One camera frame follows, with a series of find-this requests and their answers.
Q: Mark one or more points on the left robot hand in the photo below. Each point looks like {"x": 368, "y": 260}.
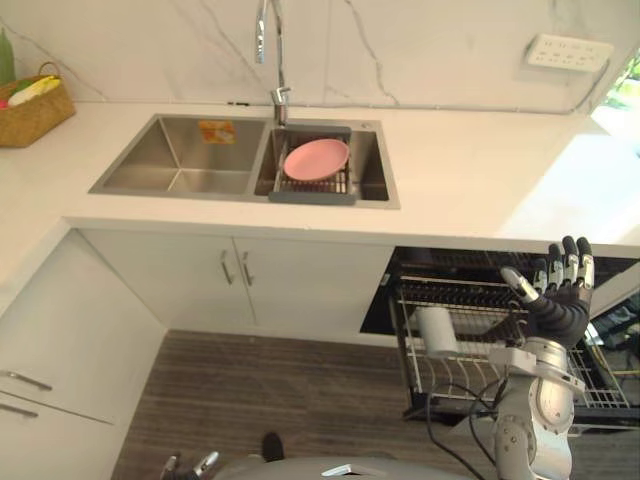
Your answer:
{"x": 195, "y": 469}

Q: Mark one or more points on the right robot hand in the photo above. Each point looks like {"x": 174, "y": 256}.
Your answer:
{"x": 562, "y": 312}

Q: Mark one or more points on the white cup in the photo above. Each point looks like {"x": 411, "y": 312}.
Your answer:
{"x": 436, "y": 331}

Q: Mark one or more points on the black built-in dishwasher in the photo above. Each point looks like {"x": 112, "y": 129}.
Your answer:
{"x": 380, "y": 310}

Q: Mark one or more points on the white cabinet door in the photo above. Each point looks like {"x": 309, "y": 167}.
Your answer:
{"x": 170, "y": 280}
{"x": 315, "y": 290}

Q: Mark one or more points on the grey sink drainer rack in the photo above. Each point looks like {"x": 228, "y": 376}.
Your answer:
{"x": 312, "y": 196}

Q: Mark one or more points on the stainless steel double sink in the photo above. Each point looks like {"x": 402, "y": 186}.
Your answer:
{"x": 150, "y": 170}

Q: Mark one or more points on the dark robot foot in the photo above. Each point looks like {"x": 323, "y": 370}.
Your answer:
{"x": 273, "y": 447}

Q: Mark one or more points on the window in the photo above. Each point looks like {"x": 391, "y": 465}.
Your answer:
{"x": 620, "y": 105}

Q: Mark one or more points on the white power strip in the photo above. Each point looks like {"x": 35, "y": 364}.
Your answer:
{"x": 567, "y": 51}

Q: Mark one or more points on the pink plate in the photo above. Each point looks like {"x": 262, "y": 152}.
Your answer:
{"x": 316, "y": 159}

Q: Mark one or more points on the orange sticker label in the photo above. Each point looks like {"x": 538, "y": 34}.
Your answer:
{"x": 216, "y": 132}

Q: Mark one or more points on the chrome kitchen faucet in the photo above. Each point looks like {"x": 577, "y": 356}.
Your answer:
{"x": 280, "y": 75}

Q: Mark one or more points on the woven wicker basket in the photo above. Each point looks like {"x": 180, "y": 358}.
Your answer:
{"x": 35, "y": 122}

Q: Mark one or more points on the yellow white toy corn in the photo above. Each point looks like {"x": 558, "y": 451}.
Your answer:
{"x": 32, "y": 91}

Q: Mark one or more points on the green bottle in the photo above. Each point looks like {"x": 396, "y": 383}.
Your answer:
{"x": 6, "y": 57}

